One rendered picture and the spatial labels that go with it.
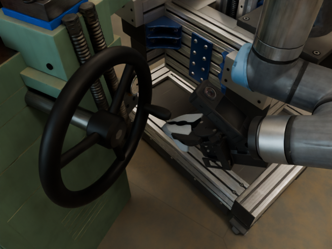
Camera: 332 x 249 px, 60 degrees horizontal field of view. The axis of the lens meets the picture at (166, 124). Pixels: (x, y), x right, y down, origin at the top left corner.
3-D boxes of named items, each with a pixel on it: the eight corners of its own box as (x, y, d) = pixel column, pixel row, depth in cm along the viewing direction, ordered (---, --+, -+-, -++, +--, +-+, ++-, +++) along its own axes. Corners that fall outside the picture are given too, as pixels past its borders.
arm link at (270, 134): (279, 138, 40) (296, 102, 44) (248, 136, 43) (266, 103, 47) (290, 175, 43) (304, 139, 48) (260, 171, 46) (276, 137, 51)
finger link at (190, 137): (169, 144, 54) (209, 148, 48) (166, 138, 54) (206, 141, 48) (182, 128, 57) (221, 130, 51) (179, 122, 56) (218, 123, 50)
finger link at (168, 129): (164, 153, 60) (200, 158, 54) (151, 132, 58) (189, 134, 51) (171, 144, 62) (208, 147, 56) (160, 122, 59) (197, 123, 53)
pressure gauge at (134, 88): (133, 104, 82) (130, 82, 76) (121, 100, 83) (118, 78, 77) (144, 91, 86) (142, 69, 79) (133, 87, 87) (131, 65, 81)
